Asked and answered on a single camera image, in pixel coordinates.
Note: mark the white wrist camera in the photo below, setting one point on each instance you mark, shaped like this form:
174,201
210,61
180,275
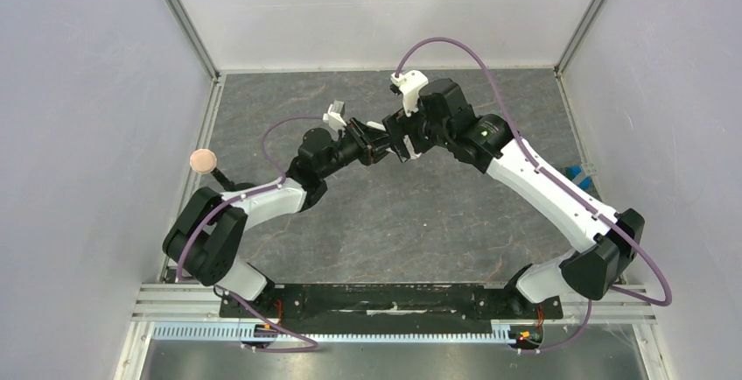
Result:
409,85
334,116

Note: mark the grey lego baseplate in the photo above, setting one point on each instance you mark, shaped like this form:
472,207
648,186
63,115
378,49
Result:
592,190

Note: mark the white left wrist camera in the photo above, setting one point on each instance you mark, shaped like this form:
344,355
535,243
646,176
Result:
334,116

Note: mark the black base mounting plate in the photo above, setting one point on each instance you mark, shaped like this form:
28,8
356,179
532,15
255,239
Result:
398,308

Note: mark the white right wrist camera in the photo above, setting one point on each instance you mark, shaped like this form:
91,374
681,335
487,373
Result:
409,85

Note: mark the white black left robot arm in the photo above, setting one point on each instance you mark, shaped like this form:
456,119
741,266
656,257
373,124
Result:
205,239

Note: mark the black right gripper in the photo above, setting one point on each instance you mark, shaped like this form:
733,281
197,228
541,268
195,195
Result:
397,135

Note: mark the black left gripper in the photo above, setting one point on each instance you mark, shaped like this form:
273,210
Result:
372,143

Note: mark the light blue toothed cable duct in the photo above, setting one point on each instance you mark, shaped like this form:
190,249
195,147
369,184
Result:
252,332

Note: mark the black stand with pink knob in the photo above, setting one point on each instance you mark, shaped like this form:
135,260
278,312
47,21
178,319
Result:
204,161

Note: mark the red and white remote control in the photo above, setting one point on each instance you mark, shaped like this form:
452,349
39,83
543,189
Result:
400,141

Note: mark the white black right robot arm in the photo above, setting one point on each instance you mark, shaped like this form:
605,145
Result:
436,113

